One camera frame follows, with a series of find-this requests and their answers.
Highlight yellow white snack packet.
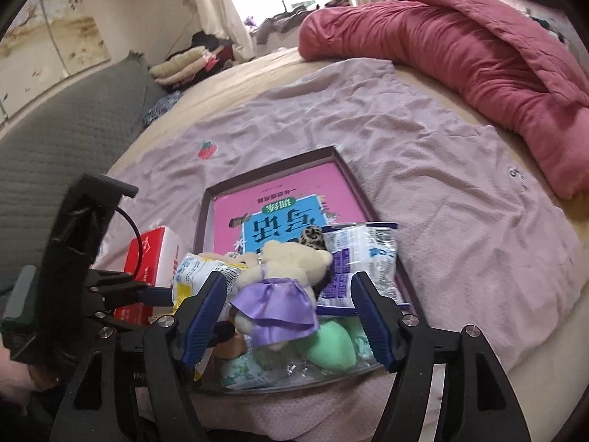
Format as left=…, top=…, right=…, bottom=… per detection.
left=172, top=253, right=247, bottom=380

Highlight green sponge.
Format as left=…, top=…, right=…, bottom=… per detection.
left=294, top=316, right=375, bottom=373

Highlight plush bear purple dress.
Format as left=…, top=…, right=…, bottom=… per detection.
left=230, top=241, right=332, bottom=351

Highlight white purple snack packet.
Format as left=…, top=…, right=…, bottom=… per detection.
left=317, top=221, right=411, bottom=317

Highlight green tissue packet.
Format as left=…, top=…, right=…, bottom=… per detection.
left=220, top=350, right=282, bottom=390

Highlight leopard print cloth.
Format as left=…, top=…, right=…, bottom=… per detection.
left=299, top=225, right=327, bottom=250

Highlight floral white scrunchie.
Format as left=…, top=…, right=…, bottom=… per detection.
left=199, top=252, right=258, bottom=266

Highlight red tissue pack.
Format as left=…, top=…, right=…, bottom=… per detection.
left=114, top=225, right=188, bottom=325

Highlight pink book tray box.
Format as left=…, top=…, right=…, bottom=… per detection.
left=193, top=144, right=424, bottom=394

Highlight purple strawberry print blanket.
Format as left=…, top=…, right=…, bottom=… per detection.
left=109, top=50, right=588, bottom=441

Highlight grey quilted headboard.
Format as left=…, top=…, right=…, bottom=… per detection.
left=1, top=53, right=165, bottom=283

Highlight blue patterned cloth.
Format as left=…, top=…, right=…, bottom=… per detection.
left=142, top=91, right=183, bottom=128

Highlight folded blankets stack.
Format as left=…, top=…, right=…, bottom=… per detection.
left=149, top=46, right=223, bottom=87

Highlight pink red quilt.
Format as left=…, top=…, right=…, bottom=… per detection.
left=299, top=0, right=588, bottom=200

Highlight clothes pile on sill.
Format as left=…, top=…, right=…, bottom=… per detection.
left=255, top=0, right=350, bottom=45

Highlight left cream curtain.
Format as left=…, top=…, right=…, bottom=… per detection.
left=184, top=0, right=255, bottom=62

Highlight black cable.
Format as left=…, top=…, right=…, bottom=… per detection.
left=114, top=206, right=145, bottom=278

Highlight wall painting panels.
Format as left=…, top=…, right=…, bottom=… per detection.
left=1, top=0, right=111, bottom=121

